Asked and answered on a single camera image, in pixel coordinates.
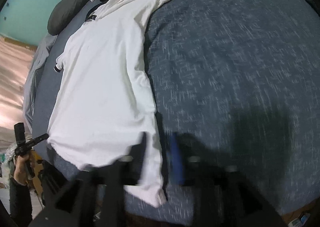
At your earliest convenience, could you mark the white polo shirt black trim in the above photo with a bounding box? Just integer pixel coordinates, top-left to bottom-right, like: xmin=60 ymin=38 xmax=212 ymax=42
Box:
xmin=47 ymin=0 xmax=209 ymax=209

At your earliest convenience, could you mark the person's left hand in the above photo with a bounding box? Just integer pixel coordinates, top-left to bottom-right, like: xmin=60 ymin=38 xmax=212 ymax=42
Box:
xmin=12 ymin=154 xmax=37 ymax=188

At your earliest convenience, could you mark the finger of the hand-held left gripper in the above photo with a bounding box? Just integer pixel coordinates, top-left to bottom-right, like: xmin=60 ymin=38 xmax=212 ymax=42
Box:
xmin=25 ymin=133 xmax=49 ymax=150

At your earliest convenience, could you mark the clear plastic bag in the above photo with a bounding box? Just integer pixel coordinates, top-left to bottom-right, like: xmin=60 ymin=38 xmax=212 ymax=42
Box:
xmin=0 ymin=142 xmax=15 ymax=187

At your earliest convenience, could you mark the dark grey pillow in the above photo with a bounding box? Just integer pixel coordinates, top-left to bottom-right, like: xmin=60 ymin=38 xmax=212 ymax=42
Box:
xmin=47 ymin=0 xmax=94 ymax=35

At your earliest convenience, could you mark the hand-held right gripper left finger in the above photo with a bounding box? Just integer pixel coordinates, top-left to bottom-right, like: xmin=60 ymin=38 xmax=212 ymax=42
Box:
xmin=27 ymin=132 xmax=148 ymax=227

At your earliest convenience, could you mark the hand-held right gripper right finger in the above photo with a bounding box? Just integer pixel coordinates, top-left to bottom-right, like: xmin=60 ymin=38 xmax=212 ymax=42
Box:
xmin=169 ymin=132 xmax=288 ymax=227

